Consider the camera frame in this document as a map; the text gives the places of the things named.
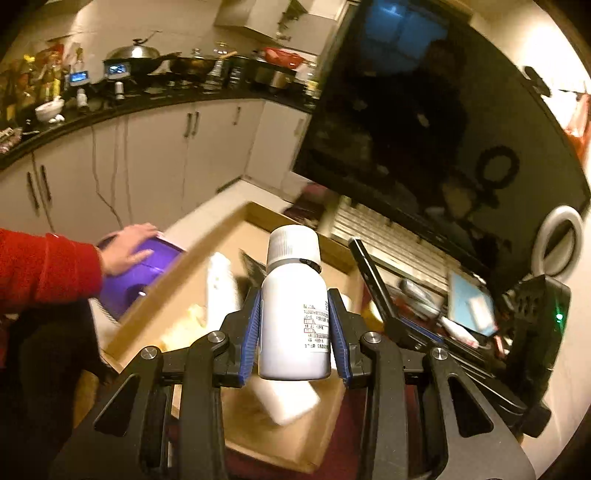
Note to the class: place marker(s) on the blue notebook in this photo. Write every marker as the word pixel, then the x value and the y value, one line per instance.
pixel 460 290

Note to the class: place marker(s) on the white kitchen cabinets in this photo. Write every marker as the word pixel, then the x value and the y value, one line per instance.
pixel 155 165

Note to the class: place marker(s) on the purple container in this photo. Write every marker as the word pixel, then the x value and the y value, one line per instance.
pixel 118 293

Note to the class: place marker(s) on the cardboard tray box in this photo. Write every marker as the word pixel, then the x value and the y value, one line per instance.
pixel 322 444

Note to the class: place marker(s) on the white keyboard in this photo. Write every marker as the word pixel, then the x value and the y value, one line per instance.
pixel 393 246

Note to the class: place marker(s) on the black TCL monitor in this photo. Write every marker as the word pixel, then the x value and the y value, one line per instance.
pixel 425 121

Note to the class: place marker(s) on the white spray bottle red label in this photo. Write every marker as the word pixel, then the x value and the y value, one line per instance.
pixel 459 333

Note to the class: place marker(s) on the red sleeve forearm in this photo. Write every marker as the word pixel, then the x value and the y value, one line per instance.
pixel 38 270

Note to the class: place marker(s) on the white ring light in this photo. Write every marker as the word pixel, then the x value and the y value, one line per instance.
pixel 558 261

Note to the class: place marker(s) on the black wok with lid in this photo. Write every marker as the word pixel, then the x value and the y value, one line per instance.
pixel 136 59

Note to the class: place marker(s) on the white pill bottle ribbed cap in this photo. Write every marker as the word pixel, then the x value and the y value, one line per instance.
pixel 294 323

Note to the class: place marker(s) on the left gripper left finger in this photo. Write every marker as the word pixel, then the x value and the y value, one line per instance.
pixel 241 329

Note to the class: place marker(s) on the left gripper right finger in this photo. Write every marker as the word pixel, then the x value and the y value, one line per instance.
pixel 345 331

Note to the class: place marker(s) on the person's hand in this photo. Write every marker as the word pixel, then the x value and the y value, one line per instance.
pixel 123 251

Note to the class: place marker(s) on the large white bottle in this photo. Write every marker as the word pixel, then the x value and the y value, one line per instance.
pixel 222 296

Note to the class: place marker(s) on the black snack packet red crab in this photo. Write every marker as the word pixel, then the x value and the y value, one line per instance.
pixel 255 271

